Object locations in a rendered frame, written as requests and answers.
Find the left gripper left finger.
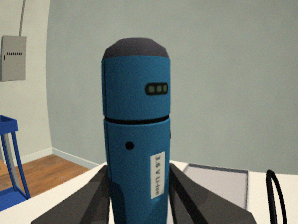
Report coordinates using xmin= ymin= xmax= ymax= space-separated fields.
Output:
xmin=31 ymin=165 xmax=110 ymax=224

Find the dark blue electric screwdriver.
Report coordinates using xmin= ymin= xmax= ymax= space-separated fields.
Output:
xmin=101 ymin=37 xmax=171 ymax=224

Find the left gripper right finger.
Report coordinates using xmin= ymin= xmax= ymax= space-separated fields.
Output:
xmin=169 ymin=163 xmax=257 ymax=224

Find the grey rectangular tray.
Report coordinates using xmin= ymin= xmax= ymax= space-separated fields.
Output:
xmin=182 ymin=163 xmax=249 ymax=211

